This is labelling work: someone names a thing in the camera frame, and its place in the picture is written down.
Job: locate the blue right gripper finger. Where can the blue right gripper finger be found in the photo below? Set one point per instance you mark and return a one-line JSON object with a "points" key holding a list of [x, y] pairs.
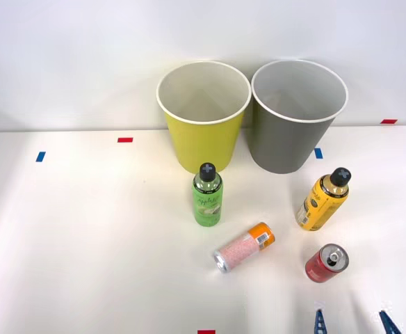
{"points": [[320, 325], [392, 327]]}

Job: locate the red drink can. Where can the red drink can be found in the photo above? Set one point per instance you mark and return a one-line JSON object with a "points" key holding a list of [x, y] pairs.
{"points": [[323, 266]]}

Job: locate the orange and pink drink can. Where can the orange and pink drink can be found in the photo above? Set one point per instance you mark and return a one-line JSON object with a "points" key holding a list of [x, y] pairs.
{"points": [[244, 247]]}

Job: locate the yellow label plastic bottle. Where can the yellow label plastic bottle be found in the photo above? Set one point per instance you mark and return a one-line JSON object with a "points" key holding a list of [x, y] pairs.
{"points": [[319, 208]]}

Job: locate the green label plastic bottle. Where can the green label plastic bottle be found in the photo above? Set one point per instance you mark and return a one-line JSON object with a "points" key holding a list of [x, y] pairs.
{"points": [[206, 208]]}

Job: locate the grey plastic waste bin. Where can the grey plastic waste bin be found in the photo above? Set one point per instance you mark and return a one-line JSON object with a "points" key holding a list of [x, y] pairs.
{"points": [[286, 146]]}

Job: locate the yellow-green plastic waste bin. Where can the yellow-green plastic waste bin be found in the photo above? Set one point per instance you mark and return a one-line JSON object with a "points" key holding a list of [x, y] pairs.
{"points": [[203, 146]]}

